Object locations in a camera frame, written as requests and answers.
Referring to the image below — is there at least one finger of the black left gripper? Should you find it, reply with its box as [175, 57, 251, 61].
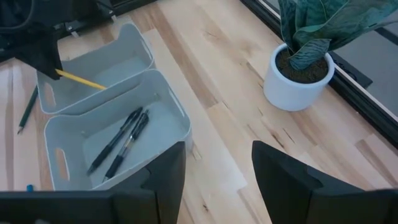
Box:
[14, 30, 63, 81]

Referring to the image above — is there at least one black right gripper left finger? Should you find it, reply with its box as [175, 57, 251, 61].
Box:
[0, 141, 187, 224]

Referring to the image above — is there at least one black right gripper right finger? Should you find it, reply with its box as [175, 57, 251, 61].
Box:
[251, 140, 398, 224]

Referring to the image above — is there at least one yellow pencil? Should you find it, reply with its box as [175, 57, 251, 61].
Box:
[55, 68, 108, 91]

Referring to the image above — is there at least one green pencil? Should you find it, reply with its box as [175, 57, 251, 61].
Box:
[17, 85, 39, 135]

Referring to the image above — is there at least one black pen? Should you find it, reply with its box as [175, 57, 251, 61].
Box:
[86, 106, 144, 175]
[102, 109, 150, 184]

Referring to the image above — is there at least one grey plastic bin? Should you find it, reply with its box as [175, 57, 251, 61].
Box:
[44, 68, 193, 191]
[36, 22, 156, 115]

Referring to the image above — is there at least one snake plant in white pot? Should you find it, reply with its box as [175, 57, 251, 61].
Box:
[262, 0, 398, 112]

